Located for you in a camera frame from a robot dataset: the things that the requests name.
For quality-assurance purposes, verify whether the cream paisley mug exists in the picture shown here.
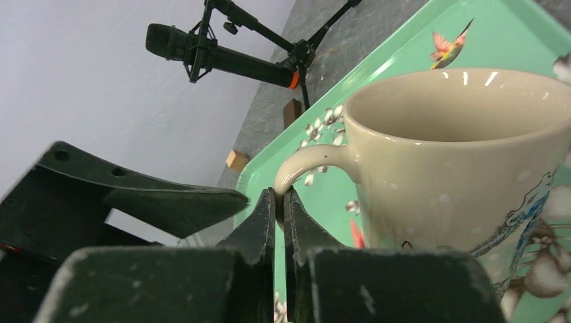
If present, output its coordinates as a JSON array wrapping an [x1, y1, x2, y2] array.
[[273, 68, 570, 296]]

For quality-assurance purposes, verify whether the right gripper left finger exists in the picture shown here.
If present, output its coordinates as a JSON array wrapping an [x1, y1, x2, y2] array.
[[35, 188, 276, 322]]

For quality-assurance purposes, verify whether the small tan wooden block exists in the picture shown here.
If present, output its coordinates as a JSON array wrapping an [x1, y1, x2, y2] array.
[[226, 149, 250, 172]]

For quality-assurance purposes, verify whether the green floral tray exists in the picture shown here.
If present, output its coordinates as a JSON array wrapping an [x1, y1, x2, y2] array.
[[236, 1, 570, 322]]

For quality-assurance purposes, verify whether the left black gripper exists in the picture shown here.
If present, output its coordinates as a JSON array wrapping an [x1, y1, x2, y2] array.
[[1, 141, 248, 322]]

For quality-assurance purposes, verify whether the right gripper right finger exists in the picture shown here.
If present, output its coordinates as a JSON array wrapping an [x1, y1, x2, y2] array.
[[283, 189, 505, 323]]

